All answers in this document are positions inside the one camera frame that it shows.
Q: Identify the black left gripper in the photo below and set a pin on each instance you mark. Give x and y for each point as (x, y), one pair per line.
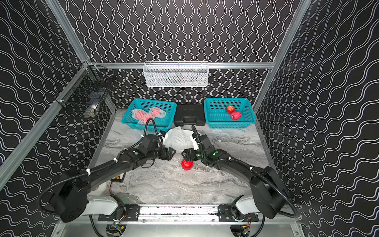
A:
(166, 153)

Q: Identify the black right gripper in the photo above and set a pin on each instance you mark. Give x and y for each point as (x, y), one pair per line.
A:
(191, 152)

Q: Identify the red apple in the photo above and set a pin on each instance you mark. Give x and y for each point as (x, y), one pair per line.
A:
(235, 115)
(230, 109)

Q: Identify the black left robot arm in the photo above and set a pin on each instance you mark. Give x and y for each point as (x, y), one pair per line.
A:
(71, 197)

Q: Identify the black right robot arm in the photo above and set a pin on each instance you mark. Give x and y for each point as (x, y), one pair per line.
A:
(268, 193)

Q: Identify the teal basket left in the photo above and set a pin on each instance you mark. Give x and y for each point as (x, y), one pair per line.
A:
(163, 124)

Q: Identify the teal basket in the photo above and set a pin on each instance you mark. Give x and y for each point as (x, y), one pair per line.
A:
(163, 124)
(215, 110)

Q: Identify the black plastic tool case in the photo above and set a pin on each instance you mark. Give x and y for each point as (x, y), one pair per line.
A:
(190, 114)

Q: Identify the teal basket right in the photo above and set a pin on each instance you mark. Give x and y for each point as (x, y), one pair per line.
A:
(215, 110)

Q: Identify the metal base rail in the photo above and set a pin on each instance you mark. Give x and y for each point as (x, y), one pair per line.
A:
(202, 220)

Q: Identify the clear wall basket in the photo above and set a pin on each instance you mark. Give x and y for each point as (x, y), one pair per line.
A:
(176, 74)

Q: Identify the black wire wall basket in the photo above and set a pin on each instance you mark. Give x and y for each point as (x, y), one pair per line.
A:
(89, 91)

